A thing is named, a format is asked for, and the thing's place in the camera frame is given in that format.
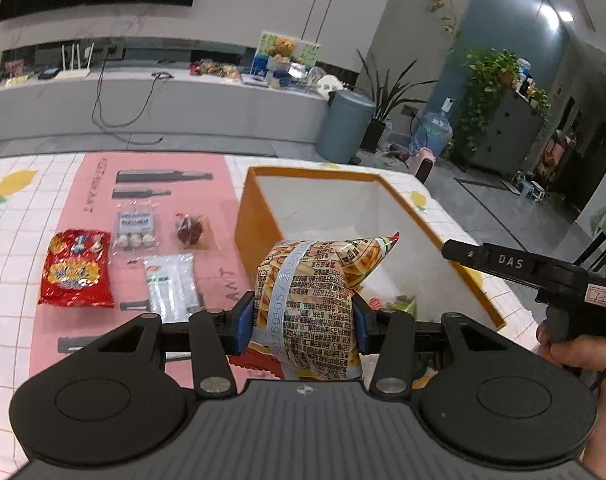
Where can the white router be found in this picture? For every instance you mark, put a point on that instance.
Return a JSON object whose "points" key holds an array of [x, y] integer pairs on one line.
{"points": [[75, 74]]}

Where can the grey television console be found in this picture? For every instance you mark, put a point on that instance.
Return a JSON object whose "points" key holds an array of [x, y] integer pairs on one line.
{"points": [[208, 105]]}

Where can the pink heater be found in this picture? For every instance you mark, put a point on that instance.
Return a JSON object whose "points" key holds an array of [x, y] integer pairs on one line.
{"points": [[420, 165]]}

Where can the clear packet with green label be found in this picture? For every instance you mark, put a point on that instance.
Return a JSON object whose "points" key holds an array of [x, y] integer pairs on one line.
{"points": [[170, 285]]}

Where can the red snack packet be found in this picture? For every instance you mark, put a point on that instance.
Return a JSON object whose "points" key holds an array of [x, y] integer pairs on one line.
{"points": [[75, 270]]}

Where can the person's right hand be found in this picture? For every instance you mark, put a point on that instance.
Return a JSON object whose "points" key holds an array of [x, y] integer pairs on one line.
{"points": [[578, 355]]}

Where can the orange cardboard box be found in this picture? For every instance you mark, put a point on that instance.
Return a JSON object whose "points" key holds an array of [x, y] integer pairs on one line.
{"points": [[255, 220]]}

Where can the grey drawer cabinet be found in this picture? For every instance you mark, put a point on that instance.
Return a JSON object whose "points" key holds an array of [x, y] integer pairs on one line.
{"points": [[513, 135]]}

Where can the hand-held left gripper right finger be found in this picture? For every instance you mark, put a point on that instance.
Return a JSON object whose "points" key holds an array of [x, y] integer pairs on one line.
{"points": [[360, 325]]}

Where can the clear packet of white eggs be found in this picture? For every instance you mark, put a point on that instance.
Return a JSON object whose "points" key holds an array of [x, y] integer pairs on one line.
{"points": [[135, 230]]}

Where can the potted long-leaf plant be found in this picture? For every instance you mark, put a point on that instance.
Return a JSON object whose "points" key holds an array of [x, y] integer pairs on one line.
{"points": [[383, 105]]}

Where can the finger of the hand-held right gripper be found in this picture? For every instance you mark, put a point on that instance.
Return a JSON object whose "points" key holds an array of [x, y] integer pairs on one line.
{"points": [[463, 253]]}

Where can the brown teddy bear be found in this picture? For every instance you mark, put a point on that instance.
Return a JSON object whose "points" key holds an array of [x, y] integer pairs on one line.
{"points": [[282, 49]]}

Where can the green snack packet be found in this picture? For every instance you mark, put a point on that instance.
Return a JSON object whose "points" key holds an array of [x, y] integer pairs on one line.
{"points": [[400, 304]]}

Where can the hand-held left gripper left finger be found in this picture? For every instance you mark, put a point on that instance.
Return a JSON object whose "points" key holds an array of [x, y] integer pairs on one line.
{"points": [[244, 322]]}

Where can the pile of snacks on console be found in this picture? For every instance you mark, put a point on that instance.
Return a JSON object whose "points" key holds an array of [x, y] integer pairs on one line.
{"points": [[215, 69]]}

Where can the small plastic stool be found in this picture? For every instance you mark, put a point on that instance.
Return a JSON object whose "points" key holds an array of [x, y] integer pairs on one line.
{"points": [[530, 187]]}

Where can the grey trash bin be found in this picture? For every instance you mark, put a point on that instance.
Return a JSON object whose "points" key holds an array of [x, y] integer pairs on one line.
{"points": [[343, 127]]}

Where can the green picture board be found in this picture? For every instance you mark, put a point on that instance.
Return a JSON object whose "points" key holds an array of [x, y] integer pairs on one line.
{"points": [[310, 52]]}

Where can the brown snack packet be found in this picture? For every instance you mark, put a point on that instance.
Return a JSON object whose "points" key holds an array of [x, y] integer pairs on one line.
{"points": [[190, 232]]}

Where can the yellow striped snack packet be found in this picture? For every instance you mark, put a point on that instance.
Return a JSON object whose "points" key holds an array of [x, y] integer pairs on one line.
{"points": [[313, 300]]}

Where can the pink printed mat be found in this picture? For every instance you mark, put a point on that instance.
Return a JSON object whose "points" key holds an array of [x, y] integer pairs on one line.
{"points": [[83, 200]]}

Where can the large bushy ivy plant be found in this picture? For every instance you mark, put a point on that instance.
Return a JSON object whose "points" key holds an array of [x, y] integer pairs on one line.
{"points": [[485, 90]]}

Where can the white round ornament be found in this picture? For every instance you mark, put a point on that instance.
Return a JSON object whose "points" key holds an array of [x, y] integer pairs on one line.
{"points": [[329, 83]]}

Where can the blue water jug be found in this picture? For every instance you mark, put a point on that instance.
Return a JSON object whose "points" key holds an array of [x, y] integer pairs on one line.
{"points": [[433, 132]]}

